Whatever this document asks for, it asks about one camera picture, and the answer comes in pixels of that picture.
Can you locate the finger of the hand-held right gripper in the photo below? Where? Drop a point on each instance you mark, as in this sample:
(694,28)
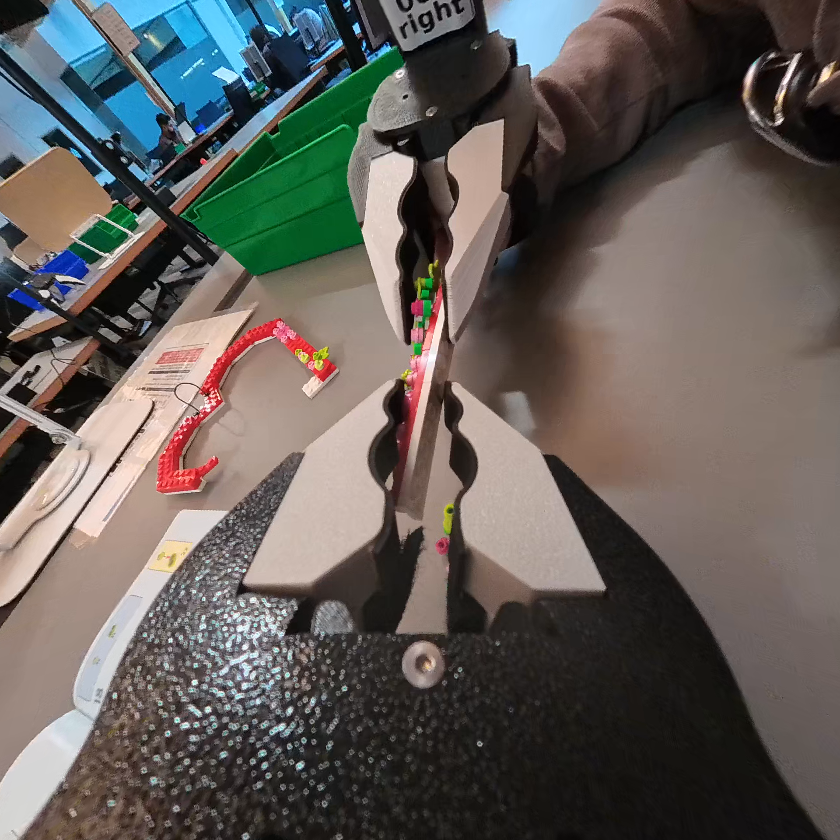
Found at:
(479,210)
(384,223)

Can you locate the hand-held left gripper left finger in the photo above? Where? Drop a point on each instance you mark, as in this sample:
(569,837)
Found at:
(315,525)

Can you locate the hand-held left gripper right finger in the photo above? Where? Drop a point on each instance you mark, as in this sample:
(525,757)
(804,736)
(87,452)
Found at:
(525,525)

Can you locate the red lego heart half flowered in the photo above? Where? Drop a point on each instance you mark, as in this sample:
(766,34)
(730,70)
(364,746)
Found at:
(426,433)

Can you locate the green lego flower sprig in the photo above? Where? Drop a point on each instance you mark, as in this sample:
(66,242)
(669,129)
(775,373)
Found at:
(448,518)

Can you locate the red lego heart half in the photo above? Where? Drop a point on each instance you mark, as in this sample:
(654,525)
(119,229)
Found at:
(177,476)

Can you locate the green plastic bin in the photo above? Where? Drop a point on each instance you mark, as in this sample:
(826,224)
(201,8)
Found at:
(328,98)
(282,210)

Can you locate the long wooden work table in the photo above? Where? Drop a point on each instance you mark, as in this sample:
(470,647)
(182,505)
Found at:
(190,177)

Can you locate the white instruction booklet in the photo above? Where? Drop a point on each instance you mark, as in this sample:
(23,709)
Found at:
(131,630)

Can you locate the printed paper red label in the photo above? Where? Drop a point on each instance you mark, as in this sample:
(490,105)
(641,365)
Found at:
(174,364)

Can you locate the black stand pole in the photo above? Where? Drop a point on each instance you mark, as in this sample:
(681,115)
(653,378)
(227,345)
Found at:
(164,211)

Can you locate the white rounded flat panel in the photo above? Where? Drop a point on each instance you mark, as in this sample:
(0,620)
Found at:
(98,446)

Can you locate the white lamp base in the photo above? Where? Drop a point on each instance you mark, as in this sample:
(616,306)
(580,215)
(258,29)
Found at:
(46,489)

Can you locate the small green parts bin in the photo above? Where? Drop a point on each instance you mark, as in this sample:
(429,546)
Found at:
(111,226)

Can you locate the blue plastic bin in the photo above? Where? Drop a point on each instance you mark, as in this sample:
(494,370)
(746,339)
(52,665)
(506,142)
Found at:
(59,266)

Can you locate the beige plywood chair back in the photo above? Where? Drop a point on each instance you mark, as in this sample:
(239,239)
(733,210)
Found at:
(52,190)

